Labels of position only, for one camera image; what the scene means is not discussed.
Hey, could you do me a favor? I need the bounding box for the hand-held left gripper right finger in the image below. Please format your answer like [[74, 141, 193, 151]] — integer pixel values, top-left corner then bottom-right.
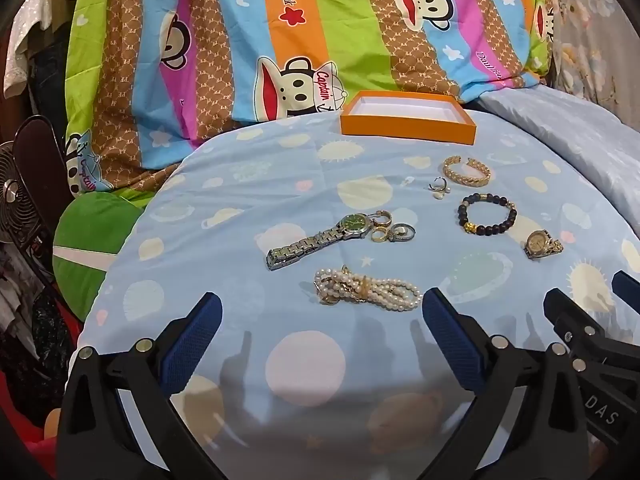
[[422, 287, 593, 480]]

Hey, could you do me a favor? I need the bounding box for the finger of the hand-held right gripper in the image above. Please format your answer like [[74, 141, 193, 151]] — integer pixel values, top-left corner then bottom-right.
[[544, 287, 618, 361], [612, 270, 640, 311]]

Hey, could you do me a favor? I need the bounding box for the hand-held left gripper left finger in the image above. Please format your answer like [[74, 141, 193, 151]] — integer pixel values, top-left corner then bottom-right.
[[57, 292, 223, 480]]

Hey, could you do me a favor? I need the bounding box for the gold wristwatch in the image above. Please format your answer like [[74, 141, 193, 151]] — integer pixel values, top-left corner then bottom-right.
[[522, 229, 564, 261]]

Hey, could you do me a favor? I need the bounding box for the pearl bracelet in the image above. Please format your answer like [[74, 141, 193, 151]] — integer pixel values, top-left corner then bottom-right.
[[314, 266, 423, 311]]

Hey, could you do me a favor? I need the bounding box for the dark bead bracelet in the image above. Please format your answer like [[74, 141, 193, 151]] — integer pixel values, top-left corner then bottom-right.
[[456, 192, 518, 237]]

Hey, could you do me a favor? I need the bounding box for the silver ring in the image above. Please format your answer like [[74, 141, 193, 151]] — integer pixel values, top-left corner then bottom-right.
[[387, 222, 416, 244]]

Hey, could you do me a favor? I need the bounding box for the silver wristwatch green dial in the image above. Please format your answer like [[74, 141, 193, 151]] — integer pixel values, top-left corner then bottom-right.
[[266, 212, 377, 272]]

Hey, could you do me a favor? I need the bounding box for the gold braided bangle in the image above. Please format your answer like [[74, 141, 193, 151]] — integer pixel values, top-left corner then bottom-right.
[[442, 156, 492, 186]]

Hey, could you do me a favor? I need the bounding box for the orange jewelry box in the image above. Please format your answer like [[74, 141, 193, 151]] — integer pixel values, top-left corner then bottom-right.
[[340, 91, 477, 146]]

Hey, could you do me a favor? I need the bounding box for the green cushion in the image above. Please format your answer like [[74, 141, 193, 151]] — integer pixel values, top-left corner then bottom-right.
[[52, 192, 151, 323]]

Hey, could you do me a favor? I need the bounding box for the dark clothes pile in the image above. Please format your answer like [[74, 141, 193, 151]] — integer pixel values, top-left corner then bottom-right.
[[0, 240, 83, 416]]

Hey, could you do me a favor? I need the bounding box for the plain light blue quilt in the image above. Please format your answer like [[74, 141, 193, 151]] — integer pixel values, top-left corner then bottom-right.
[[475, 85, 640, 241]]

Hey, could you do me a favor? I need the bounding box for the small electric fan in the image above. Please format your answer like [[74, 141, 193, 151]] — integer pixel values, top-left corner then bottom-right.
[[0, 141, 40, 247]]

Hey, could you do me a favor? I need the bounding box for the grey floral cloth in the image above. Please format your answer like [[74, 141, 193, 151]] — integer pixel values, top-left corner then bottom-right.
[[547, 0, 640, 128]]

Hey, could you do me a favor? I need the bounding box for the striped cartoon blanket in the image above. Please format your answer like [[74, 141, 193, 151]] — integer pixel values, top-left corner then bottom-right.
[[65, 0, 556, 198]]

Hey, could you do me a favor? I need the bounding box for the white lace garment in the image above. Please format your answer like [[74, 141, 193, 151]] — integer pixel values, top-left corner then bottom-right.
[[4, 0, 55, 101]]

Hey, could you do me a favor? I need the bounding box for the pearl ring cluster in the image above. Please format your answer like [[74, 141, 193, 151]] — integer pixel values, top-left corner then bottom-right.
[[427, 177, 453, 201]]

